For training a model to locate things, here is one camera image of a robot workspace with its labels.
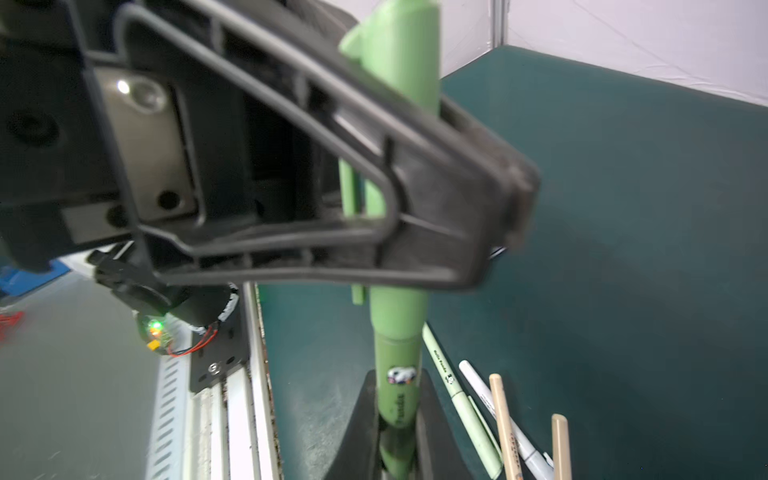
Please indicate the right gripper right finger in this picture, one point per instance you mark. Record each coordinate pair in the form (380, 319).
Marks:
(438, 456)

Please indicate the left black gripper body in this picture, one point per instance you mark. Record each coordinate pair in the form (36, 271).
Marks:
(53, 154)

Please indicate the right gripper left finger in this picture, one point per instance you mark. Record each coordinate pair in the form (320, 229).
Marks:
(358, 456)

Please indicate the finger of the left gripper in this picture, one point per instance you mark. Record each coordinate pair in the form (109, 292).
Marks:
(304, 166)

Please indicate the dark green pen cap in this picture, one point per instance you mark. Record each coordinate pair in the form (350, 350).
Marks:
(399, 44)

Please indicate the dark green pen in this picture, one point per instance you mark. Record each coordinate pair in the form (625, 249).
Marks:
(398, 316)

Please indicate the light green pen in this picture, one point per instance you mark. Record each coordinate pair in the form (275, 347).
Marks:
(475, 426)

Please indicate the yellow beige pen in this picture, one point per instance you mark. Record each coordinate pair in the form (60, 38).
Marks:
(508, 444)

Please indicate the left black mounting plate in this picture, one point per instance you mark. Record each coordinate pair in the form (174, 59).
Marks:
(228, 350)

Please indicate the white slotted cable duct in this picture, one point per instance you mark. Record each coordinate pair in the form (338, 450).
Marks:
(165, 458)

